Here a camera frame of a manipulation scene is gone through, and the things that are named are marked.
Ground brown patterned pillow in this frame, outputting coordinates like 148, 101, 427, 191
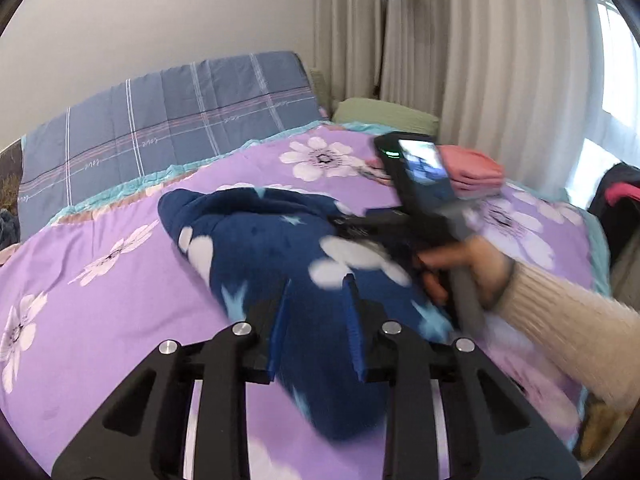
0, 141, 25, 213

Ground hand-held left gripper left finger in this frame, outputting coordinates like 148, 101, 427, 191
51, 277, 293, 480

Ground purple floral blanket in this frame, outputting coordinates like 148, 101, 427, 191
0, 120, 614, 480

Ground white curtain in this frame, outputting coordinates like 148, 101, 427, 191
314, 0, 640, 202

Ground dark clothes pile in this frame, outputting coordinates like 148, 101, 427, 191
587, 162, 640, 262

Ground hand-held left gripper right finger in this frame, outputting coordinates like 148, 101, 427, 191
342, 272, 583, 480

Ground person's right hand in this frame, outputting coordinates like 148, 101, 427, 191
414, 235, 517, 312

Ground person's right forearm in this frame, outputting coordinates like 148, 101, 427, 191
492, 260, 640, 414

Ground navy star print fleece garment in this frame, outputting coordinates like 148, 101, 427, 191
157, 185, 457, 442

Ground green pillow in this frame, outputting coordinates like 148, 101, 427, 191
331, 97, 441, 137

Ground teal knit cloth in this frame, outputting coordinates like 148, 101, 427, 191
0, 209, 21, 251

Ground blue plaid pillow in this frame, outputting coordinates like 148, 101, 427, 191
19, 51, 331, 222

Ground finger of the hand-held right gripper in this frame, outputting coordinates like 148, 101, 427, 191
327, 209, 417, 247

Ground pink folded clothes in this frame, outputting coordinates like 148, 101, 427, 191
437, 144, 506, 195

